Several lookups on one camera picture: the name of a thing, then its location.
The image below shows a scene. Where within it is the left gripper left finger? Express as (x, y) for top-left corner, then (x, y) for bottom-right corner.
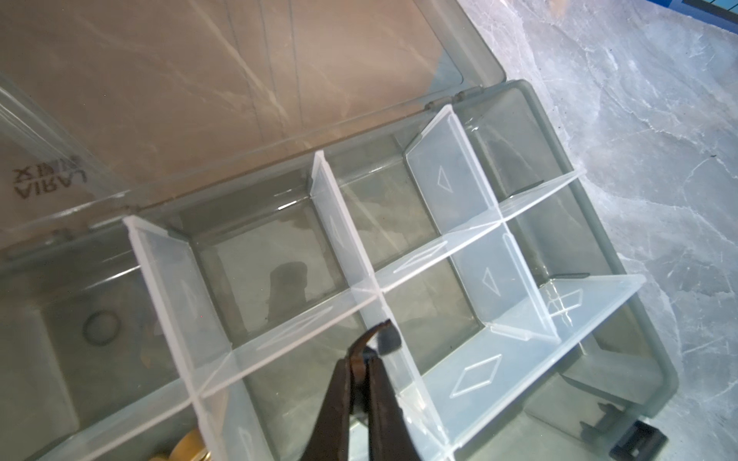
(301, 320), (392, 460)

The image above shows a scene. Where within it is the brass wing nut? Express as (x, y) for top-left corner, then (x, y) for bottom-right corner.
(150, 428), (211, 461)

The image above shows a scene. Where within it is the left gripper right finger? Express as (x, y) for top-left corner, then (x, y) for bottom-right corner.
(362, 355), (421, 461)

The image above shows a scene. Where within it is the grey plastic organizer box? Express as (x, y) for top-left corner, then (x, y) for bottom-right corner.
(1, 1), (677, 460)

